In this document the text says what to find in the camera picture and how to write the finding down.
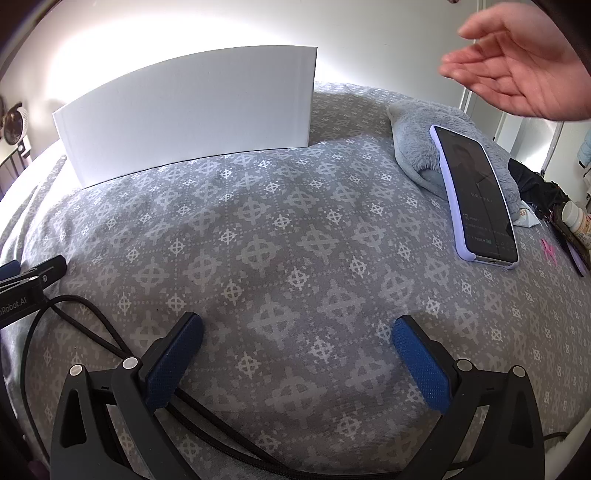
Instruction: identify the person's right hand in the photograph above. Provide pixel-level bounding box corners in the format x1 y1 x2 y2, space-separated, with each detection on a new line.
438 7 591 121

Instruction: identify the white pill bottle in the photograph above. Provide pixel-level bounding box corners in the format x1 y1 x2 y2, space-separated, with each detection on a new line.
561 200 591 241

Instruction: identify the small white fan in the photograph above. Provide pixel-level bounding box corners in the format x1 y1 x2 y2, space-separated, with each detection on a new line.
4 104 32 158

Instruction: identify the phone in lilac case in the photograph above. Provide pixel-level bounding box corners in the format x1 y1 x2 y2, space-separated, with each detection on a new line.
429 124 520 269

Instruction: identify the thin black cable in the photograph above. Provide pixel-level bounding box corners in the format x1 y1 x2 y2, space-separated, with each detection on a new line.
23 294 137 367

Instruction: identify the purple flat case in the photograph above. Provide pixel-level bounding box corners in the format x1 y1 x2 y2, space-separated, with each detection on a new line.
566 242 590 278

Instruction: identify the dark patterned pouch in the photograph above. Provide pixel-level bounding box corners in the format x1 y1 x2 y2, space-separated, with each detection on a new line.
551 216 591 256

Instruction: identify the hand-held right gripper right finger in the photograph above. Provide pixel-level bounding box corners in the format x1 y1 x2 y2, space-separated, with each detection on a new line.
392 315 546 480

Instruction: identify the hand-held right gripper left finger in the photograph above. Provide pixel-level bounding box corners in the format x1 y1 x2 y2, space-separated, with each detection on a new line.
50 311 205 480

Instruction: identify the black clothing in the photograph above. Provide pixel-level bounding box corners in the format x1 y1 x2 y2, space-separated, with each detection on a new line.
508 158 571 217

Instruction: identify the grey patterned bedcover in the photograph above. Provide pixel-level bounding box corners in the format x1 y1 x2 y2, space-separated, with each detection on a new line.
0 82 591 480

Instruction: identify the grey plush cushion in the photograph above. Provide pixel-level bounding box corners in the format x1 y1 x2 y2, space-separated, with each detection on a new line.
387 100 525 200

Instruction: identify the white cardboard box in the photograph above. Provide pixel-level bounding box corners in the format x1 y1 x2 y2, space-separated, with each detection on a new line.
52 45 318 189

